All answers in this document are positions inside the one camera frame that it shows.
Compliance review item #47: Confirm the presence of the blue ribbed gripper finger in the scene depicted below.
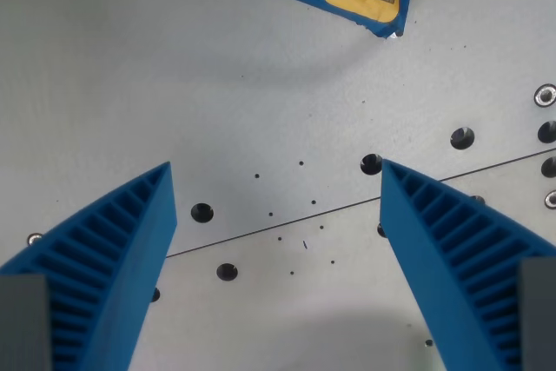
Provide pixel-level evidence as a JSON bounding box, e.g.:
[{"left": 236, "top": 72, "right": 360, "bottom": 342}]
[
  {"left": 379, "top": 158, "right": 556, "bottom": 371},
  {"left": 0, "top": 161, "right": 178, "bottom": 371}
]

